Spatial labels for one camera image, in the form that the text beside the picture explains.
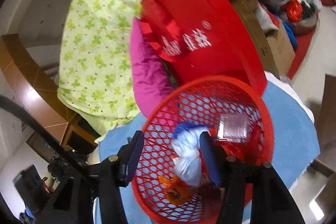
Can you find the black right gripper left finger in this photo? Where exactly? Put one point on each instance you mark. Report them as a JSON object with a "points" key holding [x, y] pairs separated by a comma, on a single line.
{"points": [[72, 201]]}

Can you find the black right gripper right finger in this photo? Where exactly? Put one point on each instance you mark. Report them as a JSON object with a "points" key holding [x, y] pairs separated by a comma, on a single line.
{"points": [[271, 199]]}

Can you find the clear plastic tray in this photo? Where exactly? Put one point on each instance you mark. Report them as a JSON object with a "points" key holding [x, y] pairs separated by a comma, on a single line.
{"points": [[233, 128]]}

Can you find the orange snack wrapper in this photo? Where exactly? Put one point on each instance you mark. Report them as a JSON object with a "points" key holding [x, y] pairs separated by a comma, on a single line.
{"points": [[177, 192]]}

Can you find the red plastic bag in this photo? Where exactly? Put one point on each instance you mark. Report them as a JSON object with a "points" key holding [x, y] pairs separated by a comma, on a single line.
{"points": [[222, 158]]}

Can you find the blue plastic bag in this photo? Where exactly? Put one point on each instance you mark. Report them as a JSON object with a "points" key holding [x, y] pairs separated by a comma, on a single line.
{"points": [[188, 126]]}

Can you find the blue blanket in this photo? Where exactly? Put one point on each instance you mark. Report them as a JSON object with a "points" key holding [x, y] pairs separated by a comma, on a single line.
{"points": [[288, 137]]}

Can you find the red plastic mesh basket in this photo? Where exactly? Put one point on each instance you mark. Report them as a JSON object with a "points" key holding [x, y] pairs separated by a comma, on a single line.
{"points": [[202, 145]]}

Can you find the green clover quilt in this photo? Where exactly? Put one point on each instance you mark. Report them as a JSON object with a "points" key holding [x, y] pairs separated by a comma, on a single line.
{"points": [[95, 77]]}

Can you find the magenta pillow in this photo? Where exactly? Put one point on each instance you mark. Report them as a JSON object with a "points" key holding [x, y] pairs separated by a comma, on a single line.
{"points": [[151, 84]]}

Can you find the cardboard box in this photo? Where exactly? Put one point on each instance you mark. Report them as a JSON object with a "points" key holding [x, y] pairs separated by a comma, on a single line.
{"points": [[281, 49]]}

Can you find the red gift bag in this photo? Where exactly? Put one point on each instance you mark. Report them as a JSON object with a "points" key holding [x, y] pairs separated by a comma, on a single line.
{"points": [[199, 38]]}

